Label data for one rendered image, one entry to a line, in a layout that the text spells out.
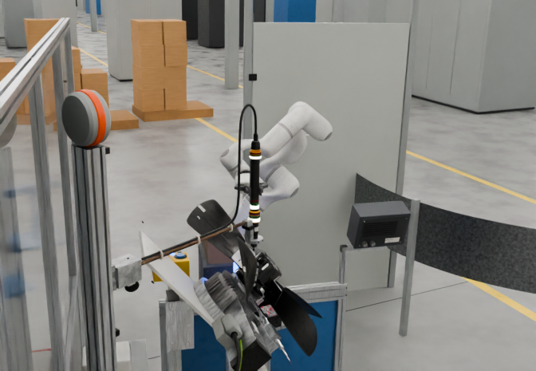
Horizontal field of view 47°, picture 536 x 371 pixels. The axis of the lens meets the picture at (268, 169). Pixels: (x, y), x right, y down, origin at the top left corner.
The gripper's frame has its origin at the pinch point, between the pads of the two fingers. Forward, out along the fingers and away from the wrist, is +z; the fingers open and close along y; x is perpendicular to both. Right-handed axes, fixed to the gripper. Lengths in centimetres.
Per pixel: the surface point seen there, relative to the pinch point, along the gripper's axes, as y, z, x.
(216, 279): 16.7, 11.1, -30.3
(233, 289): 11.5, 16.9, -31.9
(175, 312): 33, 18, -38
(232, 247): 9.7, 6.3, -20.0
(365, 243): -62, -30, -40
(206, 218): 18.4, 0.3, -9.7
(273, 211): -58, -179, -79
